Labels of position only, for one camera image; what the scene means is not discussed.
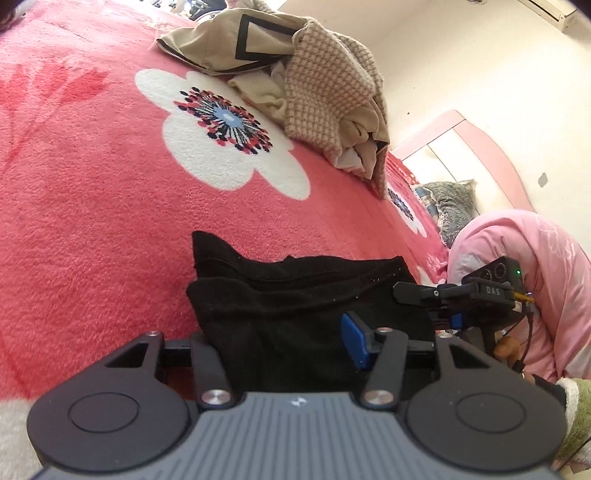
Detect pink quilt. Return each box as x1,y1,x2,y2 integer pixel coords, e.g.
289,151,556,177
447,210,591,385

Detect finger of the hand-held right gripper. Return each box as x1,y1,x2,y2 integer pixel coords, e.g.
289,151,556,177
429,307,465,330
392,281,479,308

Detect pink checked knit sweater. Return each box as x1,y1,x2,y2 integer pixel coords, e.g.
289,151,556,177
283,21,391,200

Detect person's right hand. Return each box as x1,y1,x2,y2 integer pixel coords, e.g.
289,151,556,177
493,336,527,370

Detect red floral blanket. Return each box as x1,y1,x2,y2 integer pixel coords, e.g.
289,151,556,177
0,0,452,480

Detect pink headboard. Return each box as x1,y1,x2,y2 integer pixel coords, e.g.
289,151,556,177
390,110,537,214

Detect cream garment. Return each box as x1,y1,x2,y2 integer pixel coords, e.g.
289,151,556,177
335,105,385,182

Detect grey patterned pillow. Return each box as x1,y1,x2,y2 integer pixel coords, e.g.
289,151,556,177
413,180,479,248

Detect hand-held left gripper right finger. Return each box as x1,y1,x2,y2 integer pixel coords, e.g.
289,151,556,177
341,311,497,409

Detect black cable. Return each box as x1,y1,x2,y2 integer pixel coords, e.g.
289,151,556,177
508,305,537,376

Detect pale yellow knit garment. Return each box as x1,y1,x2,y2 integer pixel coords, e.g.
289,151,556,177
228,62,290,123

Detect white air conditioner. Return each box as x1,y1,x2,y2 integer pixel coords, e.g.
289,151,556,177
517,0,579,31

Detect beige garment with black trim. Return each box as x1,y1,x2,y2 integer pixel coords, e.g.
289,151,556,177
154,7,315,77

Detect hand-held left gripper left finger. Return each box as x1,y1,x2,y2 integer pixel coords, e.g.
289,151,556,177
105,330,241,409

